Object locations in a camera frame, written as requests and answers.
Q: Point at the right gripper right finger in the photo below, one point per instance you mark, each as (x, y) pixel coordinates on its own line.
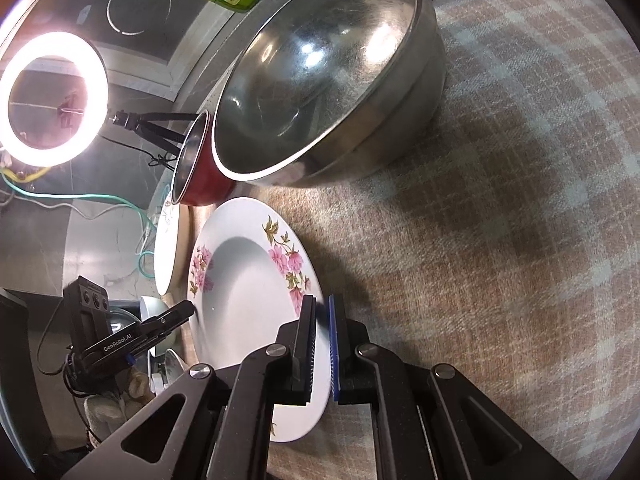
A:
(428, 423)

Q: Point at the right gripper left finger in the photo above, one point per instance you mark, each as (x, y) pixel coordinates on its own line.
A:
(213, 424)

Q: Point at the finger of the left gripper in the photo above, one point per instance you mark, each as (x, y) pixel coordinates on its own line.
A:
(120, 350)

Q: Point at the white plate green leaf pattern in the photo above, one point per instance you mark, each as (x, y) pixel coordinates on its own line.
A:
(166, 245)

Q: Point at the pink floral white plate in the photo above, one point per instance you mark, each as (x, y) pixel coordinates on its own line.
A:
(248, 275)

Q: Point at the red steel-lined bowl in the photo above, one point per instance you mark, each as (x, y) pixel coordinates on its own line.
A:
(197, 181)

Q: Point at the large stainless steel bowl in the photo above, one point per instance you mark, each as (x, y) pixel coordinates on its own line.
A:
(329, 91)

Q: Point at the light blue ceramic bowl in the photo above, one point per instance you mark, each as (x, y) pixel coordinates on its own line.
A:
(159, 325)

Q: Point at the left gloved hand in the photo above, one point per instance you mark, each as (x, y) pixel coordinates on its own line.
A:
(106, 414)

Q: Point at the steel pot lid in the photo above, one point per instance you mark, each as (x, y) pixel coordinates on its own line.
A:
(120, 318)

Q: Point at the plaid checkered cloth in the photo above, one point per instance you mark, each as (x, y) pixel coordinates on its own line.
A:
(506, 241)

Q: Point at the window frame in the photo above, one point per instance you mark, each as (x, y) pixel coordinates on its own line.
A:
(151, 46)

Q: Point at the ring light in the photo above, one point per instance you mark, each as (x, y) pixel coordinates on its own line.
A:
(90, 67)

